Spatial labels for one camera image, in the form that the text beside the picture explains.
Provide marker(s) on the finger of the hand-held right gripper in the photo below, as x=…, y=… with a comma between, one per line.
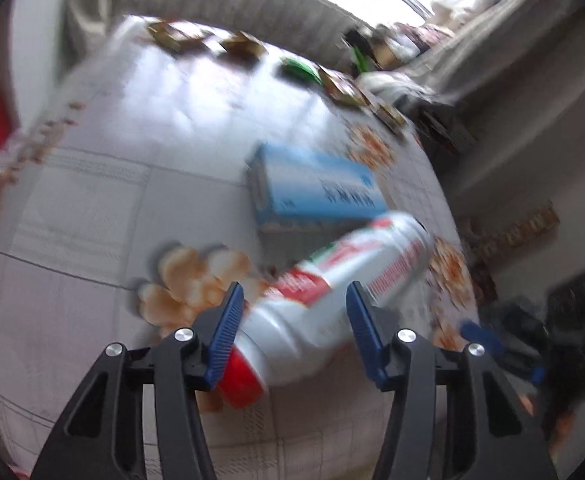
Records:
x=487, y=340

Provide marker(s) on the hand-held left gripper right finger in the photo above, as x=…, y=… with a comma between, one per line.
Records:
x=365, y=330

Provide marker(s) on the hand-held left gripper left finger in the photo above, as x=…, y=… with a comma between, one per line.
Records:
x=227, y=330

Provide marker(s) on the white bottle with red cap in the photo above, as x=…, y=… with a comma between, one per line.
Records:
x=297, y=320

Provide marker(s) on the light blue carton box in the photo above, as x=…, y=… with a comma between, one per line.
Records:
x=312, y=185

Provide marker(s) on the floral tablecloth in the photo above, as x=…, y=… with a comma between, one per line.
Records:
x=147, y=160

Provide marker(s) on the brown snack packet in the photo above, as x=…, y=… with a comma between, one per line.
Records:
x=391, y=117
x=245, y=45
x=345, y=87

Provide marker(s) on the green packet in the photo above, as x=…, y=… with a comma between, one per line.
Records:
x=300, y=70

